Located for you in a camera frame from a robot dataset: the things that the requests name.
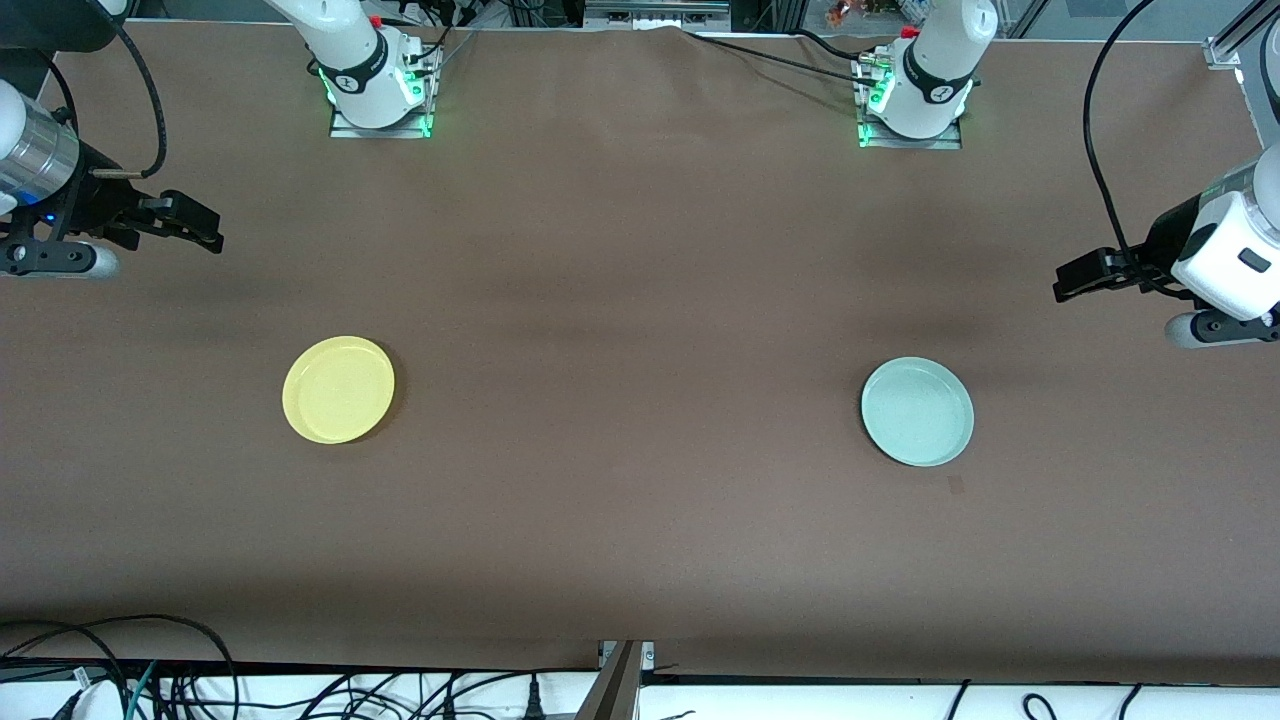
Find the pale green plate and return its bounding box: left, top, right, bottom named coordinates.
left=860, top=356, right=975, bottom=468

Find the yellow plate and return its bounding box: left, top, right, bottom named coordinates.
left=282, top=335, right=396, bottom=445

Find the brown table cover sheet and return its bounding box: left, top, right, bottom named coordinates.
left=0, top=20, right=1280, bottom=673

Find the white plug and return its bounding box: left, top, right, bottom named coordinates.
left=58, top=680, right=124, bottom=720

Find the dark metal beam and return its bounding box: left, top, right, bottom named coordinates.
left=575, top=640, right=647, bottom=720

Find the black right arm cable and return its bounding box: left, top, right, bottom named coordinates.
left=45, top=0, right=169, bottom=181

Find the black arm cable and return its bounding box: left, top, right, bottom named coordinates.
left=1082, top=0, right=1201, bottom=299
left=45, top=0, right=169, bottom=181

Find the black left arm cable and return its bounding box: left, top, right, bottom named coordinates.
left=1082, top=0, right=1201, bottom=299

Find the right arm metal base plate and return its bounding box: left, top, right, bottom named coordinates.
left=329, top=45, right=434, bottom=140

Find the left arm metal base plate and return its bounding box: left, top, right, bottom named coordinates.
left=857, top=55, right=964, bottom=151

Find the aluminium extrusion post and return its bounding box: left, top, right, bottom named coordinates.
left=1204, top=0, right=1280, bottom=71

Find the green cable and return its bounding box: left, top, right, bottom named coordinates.
left=124, top=660, right=161, bottom=720

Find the aluminium frame rail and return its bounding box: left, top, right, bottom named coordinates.
left=583, top=0, right=733, bottom=30

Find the silver metal bracket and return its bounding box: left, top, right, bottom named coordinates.
left=597, top=640, right=657, bottom=671

